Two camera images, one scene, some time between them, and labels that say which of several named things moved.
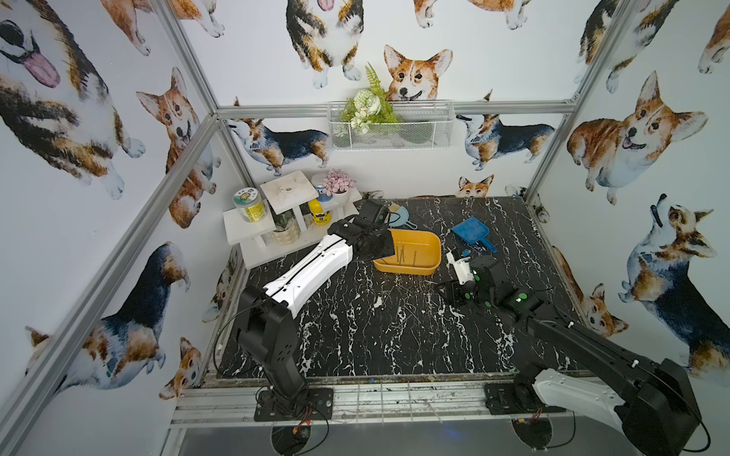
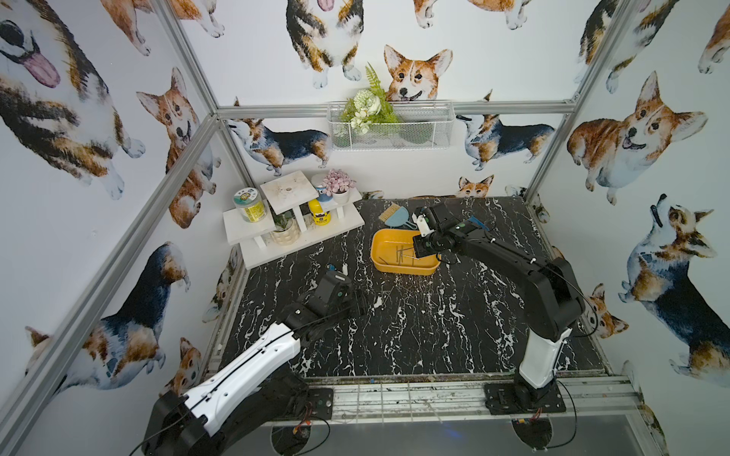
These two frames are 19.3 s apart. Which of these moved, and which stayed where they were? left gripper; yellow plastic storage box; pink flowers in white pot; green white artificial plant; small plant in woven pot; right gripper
Moved: left gripper; right gripper
Stayed: green white artificial plant; yellow plastic storage box; small plant in woven pot; pink flowers in white pot
